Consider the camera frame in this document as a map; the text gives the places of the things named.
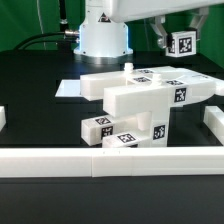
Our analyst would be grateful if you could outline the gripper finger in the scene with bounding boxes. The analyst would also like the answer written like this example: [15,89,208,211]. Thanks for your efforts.
[188,7,209,41]
[150,15,172,49]

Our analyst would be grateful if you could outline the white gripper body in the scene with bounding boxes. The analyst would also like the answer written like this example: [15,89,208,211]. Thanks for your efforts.
[102,0,224,23]

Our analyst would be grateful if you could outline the white tagged cube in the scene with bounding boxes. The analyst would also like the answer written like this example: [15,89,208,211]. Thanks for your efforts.
[166,31,196,57]

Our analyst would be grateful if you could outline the white chair back frame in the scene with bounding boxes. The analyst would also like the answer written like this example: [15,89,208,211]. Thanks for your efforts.
[80,66,224,117]

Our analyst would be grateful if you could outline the white chair seat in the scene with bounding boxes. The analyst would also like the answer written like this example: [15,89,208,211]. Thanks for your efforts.
[136,109,170,148]

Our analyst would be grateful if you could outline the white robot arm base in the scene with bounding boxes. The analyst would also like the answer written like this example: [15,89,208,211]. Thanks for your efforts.
[74,0,133,64]

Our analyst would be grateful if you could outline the white right fence bar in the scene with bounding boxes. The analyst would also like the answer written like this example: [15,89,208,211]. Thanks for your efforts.
[203,106,224,146]

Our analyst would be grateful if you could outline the white fence bar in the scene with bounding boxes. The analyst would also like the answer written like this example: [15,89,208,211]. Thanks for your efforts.
[0,147,224,178]
[203,106,224,146]
[0,106,6,132]

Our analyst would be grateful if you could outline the white front fence bar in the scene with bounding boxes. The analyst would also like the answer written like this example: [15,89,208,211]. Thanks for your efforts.
[0,147,224,178]

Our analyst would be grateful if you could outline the white left fence bar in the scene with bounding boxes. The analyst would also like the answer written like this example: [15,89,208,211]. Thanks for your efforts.
[0,106,6,132]

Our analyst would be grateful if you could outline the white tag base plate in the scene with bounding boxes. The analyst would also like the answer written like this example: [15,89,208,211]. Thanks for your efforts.
[55,80,81,97]

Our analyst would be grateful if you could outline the black cables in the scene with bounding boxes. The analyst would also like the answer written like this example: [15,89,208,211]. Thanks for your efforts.
[13,29,81,52]

